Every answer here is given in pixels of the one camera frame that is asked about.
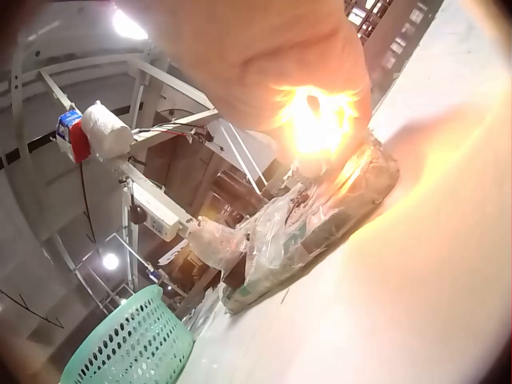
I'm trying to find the person's right hand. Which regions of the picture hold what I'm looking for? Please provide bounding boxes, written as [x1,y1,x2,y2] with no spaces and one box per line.
[141,0,373,132]

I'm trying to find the white plastic wrapped roll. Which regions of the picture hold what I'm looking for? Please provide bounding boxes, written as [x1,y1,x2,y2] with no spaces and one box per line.
[81,101,134,161]

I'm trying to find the plastic wrapped flat block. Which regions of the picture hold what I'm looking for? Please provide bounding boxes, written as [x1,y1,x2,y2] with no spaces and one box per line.
[219,138,400,314]

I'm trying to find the crumpled clear plastic wrap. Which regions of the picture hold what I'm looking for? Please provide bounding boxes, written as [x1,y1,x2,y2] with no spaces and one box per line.
[186,188,320,272]

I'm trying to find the white power strip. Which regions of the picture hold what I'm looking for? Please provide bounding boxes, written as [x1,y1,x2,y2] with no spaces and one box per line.
[125,183,179,242]

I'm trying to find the red and blue carton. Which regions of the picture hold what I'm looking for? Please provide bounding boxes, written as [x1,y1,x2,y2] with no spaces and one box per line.
[55,111,92,164]

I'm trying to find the green perforated plastic basket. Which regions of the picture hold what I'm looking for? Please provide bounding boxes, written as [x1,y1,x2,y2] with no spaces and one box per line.
[59,284,195,384]

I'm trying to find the red and white wires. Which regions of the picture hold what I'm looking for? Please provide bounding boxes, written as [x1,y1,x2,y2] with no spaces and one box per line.
[134,122,212,145]

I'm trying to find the white metal frame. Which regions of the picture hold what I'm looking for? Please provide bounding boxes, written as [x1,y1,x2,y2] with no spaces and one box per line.
[10,40,280,320]

